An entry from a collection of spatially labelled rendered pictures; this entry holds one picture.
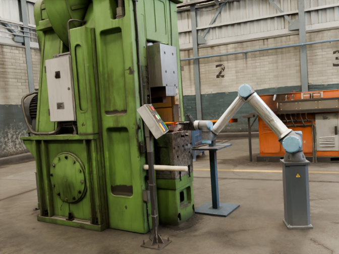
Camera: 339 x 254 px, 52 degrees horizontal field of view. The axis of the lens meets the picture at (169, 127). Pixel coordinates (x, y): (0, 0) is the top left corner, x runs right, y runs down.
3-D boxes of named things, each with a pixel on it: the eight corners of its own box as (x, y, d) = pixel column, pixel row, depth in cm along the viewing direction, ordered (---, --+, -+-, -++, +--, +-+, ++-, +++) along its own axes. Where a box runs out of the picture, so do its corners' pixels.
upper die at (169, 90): (176, 96, 352) (176, 86, 351) (166, 96, 335) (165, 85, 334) (143, 98, 374) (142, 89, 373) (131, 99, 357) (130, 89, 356)
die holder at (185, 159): (193, 171, 366) (190, 129, 363) (175, 179, 334) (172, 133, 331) (149, 169, 395) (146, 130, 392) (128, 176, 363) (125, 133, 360)
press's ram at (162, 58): (182, 86, 363) (179, 47, 360) (162, 85, 330) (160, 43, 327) (149, 89, 385) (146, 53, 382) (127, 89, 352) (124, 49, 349)
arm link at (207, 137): (213, 143, 335) (213, 130, 334) (210, 144, 325) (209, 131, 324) (204, 142, 339) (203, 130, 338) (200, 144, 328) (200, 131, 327)
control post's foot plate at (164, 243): (173, 241, 303) (172, 231, 303) (160, 251, 285) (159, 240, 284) (153, 237, 315) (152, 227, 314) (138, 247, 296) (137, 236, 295)
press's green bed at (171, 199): (195, 215, 369) (192, 171, 366) (178, 227, 337) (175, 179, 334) (152, 209, 398) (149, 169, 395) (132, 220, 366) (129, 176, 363)
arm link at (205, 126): (209, 131, 323) (209, 120, 322) (197, 131, 329) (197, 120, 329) (214, 130, 331) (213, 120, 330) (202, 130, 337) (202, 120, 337)
